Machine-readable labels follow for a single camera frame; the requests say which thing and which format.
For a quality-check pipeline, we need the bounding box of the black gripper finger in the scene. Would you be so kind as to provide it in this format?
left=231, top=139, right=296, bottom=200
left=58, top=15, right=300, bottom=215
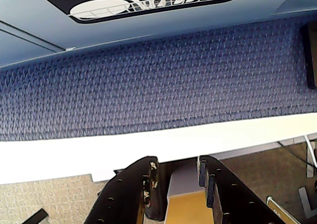
left=196, top=155, right=289, bottom=224
left=84, top=156, right=170, bottom=224

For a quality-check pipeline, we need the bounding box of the blue dishwasher door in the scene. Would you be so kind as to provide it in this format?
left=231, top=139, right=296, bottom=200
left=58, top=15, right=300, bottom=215
left=0, top=0, right=289, bottom=53

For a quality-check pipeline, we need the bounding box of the silver metal rod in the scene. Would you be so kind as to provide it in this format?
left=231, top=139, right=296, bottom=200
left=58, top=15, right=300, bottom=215
left=266, top=195, right=302, bottom=224

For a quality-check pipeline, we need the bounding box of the yellow and grey beam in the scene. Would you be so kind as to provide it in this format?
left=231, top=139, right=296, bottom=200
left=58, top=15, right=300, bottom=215
left=164, top=166, right=208, bottom=224

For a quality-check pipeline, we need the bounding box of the black flat bar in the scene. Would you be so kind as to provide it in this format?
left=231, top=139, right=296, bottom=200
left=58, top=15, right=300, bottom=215
left=23, top=208, right=48, bottom=224

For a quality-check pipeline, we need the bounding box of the blue woven mat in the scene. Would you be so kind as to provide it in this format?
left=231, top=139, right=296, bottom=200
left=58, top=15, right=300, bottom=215
left=0, top=17, right=317, bottom=143

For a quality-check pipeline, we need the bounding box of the blue toy kitchen body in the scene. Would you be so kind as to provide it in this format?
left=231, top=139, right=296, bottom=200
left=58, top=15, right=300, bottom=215
left=0, top=0, right=317, bottom=72

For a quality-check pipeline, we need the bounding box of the grey angled bracket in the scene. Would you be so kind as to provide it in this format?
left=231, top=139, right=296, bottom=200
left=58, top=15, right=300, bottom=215
left=298, top=186, right=317, bottom=220

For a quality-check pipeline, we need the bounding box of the thin black floor cable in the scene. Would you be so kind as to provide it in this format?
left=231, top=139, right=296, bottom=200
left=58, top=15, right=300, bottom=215
left=277, top=140, right=317, bottom=171

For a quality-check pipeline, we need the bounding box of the white flat cable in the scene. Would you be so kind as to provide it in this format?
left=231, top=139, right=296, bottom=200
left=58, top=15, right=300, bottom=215
left=304, top=134, right=317, bottom=178

